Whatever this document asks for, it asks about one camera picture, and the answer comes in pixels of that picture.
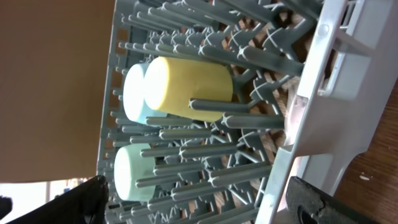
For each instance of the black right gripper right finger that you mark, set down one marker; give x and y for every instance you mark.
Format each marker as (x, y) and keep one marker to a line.
(308, 204)

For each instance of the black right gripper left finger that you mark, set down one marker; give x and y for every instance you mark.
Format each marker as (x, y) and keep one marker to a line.
(83, 204)

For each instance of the mint green bowl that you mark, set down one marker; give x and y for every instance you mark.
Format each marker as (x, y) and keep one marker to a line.
(130, 166)

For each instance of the light blue bowl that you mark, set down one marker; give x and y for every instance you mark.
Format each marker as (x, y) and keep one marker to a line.
(135, 106)

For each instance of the yellow plastic cup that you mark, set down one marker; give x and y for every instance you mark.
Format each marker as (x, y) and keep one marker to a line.
(170, 83)

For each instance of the grey dishwasher rack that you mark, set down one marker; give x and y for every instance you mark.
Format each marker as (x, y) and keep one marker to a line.
(310, 83)

